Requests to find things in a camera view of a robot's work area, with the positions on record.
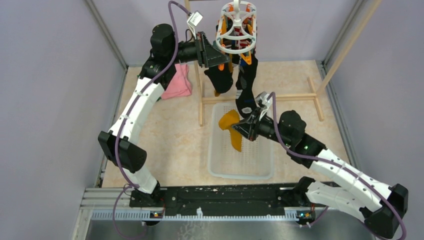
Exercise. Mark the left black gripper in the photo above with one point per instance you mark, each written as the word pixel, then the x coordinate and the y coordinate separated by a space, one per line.
pixel 207 54

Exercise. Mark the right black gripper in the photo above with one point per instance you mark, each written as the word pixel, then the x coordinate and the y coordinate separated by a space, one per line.
pixel 250 127

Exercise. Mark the yellow sock with brown stripes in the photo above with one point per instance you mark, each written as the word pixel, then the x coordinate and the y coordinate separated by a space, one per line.
pixel 226 123

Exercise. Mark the black sock plain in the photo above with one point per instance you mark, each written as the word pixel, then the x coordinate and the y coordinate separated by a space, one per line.
pixel 209 72

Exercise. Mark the white round clip hanger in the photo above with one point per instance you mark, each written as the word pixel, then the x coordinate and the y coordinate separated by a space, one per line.
pixel 237 28

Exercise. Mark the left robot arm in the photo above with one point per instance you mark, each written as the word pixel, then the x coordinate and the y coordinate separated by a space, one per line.
pixel 119 143

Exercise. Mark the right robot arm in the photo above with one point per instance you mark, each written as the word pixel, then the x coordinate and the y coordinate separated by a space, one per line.
pixel 379 206

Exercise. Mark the white plastic basket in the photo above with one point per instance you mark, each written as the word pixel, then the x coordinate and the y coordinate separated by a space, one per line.
pixel 254 161

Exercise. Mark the pink cloth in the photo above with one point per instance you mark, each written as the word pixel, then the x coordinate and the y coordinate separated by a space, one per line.
pixel 180 85

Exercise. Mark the black sock with grey patches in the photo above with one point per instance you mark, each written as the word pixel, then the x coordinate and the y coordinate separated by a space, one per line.
pixel 245 100

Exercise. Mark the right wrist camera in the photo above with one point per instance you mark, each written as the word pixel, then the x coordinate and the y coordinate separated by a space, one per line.
pixel 264 101

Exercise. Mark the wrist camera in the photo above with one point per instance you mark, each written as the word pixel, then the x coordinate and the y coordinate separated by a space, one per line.
pixel 193 21
pixel 264 101

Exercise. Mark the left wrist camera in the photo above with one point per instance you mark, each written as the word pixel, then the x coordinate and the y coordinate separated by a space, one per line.
pixel 193 21

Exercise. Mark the wooden drying rack frame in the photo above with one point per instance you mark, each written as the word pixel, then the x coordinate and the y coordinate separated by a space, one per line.
pixel 314 93

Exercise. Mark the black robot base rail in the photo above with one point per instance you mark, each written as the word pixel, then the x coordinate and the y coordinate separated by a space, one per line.
pixel 251 202

